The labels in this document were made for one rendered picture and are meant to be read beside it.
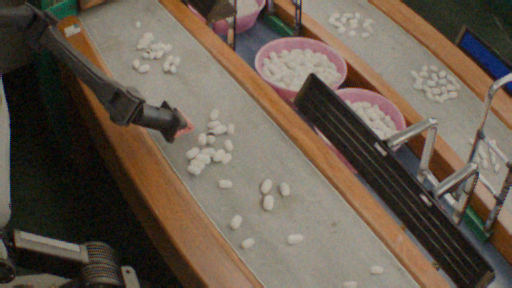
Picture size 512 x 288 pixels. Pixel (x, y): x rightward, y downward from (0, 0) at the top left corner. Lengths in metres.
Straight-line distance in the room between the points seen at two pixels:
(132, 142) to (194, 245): 0.37
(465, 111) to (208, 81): 0.80
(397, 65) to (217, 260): 0.93
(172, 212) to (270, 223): 0.22
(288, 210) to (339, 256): 0.19
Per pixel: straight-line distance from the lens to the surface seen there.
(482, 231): 1.67
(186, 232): 1.49
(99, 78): 1.57
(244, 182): 1.62
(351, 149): 1.25
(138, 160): 1.65
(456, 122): 1.91
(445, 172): 1.75
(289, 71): 1.93
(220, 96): 1.84
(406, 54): 2.12
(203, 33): 2.05
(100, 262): 1.42
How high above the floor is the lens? 1.93
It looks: 44 degrees down
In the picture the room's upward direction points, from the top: 2 degrees clockwise
